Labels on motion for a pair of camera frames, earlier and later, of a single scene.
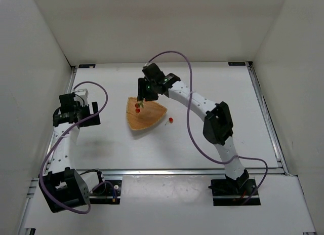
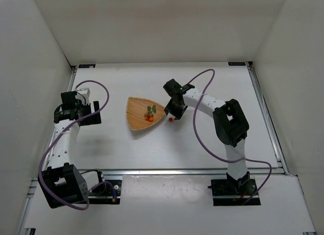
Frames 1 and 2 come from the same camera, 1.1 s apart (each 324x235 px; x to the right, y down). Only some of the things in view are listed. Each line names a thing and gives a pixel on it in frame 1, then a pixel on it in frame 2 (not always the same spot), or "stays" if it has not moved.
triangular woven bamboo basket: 152,113 stays
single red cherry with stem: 170,119 stays
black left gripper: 89,113 stays
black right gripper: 146,92 to 175,110
